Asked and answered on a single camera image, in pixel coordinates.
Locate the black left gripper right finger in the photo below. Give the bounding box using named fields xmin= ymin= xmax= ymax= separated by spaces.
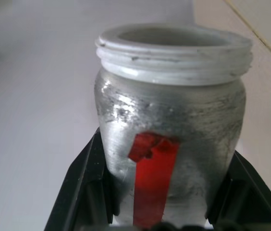
xmin=205 ymin=143 xmax=271 ymax=231

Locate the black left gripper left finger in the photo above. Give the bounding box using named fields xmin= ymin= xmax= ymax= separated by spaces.
xmin=43 ymin=127 xmax=121 ymax=231

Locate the silver jar with red tape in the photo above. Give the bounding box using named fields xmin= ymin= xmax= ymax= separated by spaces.
xmin=94 ymin=23 xmax=253 ymax=229

